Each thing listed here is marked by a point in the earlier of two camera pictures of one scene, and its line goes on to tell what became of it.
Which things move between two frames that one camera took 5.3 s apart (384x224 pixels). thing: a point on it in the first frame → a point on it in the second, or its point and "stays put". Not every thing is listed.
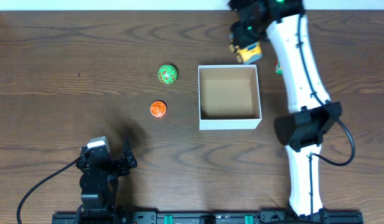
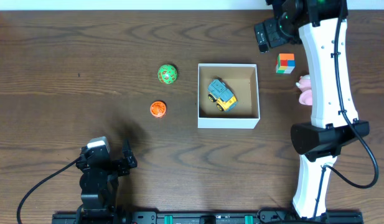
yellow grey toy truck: x=249 y=54 → x=225 y=99
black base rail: x=232 y=217 stays put
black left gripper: x=117 y=162 stays put
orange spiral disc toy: x=158 y=109 stays put
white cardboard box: x=228 y=97 stays put
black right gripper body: x=249 y=32 → x=280 y=32
